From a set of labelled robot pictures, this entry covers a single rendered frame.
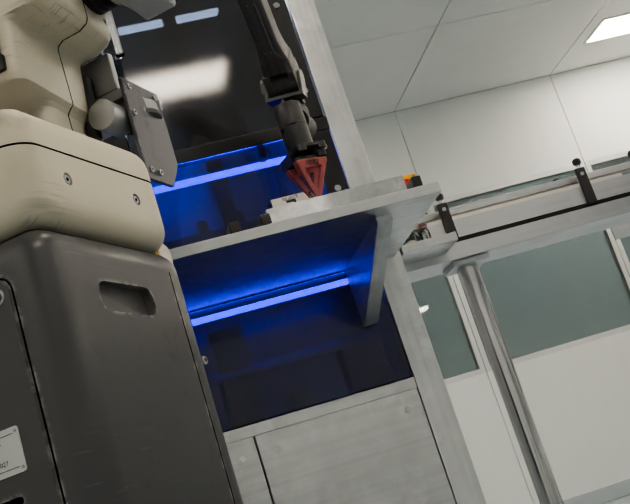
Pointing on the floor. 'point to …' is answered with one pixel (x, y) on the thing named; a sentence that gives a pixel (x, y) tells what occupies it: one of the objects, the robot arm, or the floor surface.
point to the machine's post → (323, 64)
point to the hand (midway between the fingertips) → (315, 194)
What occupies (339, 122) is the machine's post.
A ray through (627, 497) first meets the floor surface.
